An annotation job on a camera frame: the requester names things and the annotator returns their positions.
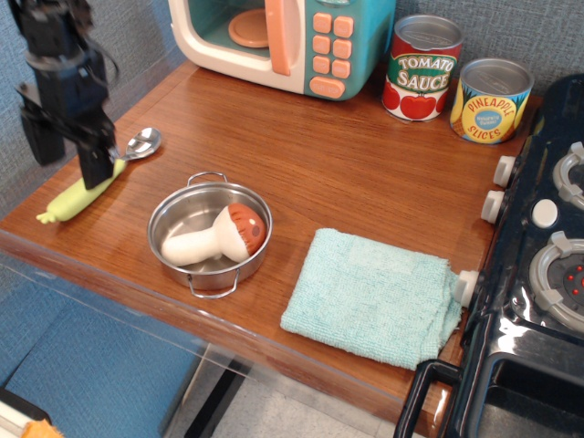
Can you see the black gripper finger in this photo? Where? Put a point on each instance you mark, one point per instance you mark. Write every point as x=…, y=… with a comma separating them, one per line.
x=46, y=144
x=96, y=163

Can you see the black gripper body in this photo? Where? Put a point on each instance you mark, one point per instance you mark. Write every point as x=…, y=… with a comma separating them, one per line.
x=69, y=93

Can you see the yellow handled metal spoon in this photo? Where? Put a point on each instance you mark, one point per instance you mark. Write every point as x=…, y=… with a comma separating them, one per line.
x=77, y=197

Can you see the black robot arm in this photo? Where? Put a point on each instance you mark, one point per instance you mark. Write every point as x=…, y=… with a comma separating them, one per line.
x=52, y=28

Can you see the plush mushroom toy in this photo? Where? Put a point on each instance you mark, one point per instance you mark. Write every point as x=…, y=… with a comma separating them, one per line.
x=237, y=233

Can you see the toy microwave teal and pink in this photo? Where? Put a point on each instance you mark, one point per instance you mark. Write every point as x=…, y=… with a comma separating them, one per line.
x=323, y=49

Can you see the orange fuzzy object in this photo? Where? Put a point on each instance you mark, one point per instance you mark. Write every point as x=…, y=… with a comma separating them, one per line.
x=40, y=429

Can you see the light blue folded towel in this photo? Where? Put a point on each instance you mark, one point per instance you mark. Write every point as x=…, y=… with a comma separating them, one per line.
x=377, y=301

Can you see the tomato sauce can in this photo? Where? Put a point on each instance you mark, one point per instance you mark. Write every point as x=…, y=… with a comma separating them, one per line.
x=424, y=54

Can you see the grey stove knob lower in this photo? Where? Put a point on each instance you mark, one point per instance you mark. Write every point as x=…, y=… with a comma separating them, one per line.
x=465, y=287

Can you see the grey stove knob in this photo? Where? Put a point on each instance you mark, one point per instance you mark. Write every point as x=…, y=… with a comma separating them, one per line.
x=492, y=205
x=465, y=287
x=503, y=170

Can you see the grey stove knob middle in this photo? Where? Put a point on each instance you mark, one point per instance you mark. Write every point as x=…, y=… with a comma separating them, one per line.
x=492, y=205

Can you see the pineapple slices can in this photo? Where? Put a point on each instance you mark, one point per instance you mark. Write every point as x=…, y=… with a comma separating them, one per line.
x=490, y=100

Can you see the grey stove knob upper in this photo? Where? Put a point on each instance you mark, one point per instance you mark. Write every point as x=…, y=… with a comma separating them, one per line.
x=503, y=170

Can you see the black toy stove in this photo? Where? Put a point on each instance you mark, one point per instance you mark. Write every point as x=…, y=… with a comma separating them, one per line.
x=521, y=374

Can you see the metal pot with handles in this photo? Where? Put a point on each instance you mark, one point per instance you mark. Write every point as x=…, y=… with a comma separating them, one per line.
x=193, y=208

